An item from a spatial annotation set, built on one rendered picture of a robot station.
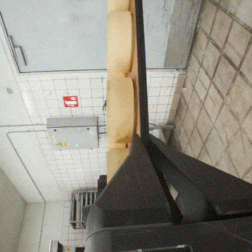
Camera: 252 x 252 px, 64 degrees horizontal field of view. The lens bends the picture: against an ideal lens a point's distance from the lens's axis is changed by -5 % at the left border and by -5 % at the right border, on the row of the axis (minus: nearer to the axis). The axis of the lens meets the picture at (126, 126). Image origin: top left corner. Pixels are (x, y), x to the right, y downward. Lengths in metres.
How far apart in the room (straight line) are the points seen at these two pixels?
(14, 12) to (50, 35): 0.40
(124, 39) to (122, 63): 0.02
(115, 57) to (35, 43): 2.39
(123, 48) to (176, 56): 2.49
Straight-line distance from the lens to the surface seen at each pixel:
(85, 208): 0.60
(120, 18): 0.17
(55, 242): 3.78
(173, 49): 2.60
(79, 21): 2.37
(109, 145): 0.21
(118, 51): 0.16
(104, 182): 0.56
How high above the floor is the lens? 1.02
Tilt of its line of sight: 5 degrees down
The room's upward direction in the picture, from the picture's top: 92 degrees counter-clockwise
